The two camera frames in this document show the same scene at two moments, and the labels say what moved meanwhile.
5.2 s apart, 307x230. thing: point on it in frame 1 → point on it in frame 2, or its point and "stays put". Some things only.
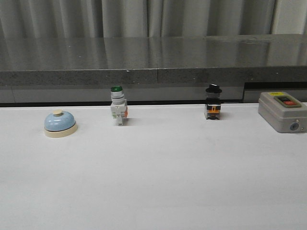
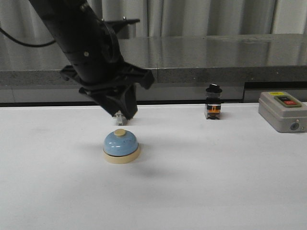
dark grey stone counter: x=82 y=71 stays put
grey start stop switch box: x=284 y=113 stays put
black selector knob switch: x=213 y=106 stays put
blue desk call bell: x=60 y=124 → x=121 y=147
